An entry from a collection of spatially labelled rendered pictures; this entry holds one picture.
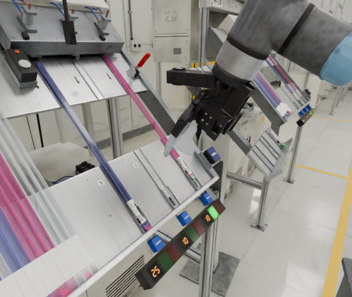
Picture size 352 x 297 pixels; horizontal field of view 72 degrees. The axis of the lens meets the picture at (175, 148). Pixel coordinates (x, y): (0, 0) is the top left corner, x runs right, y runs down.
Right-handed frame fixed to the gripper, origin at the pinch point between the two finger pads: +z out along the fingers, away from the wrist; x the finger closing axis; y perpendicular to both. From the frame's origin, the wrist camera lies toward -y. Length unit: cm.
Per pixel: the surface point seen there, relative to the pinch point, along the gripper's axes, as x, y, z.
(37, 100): -16.4, -31.2, 6.5
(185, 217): -0.4, 10.9, 16.6
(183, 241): -3.7, 14.5, 19.8
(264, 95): 97, -10, 11
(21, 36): -14.1, -43.3, -3.0
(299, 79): 451, -43, 64
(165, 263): -11.2, 15.1, 19.9
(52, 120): 61, -153, 131
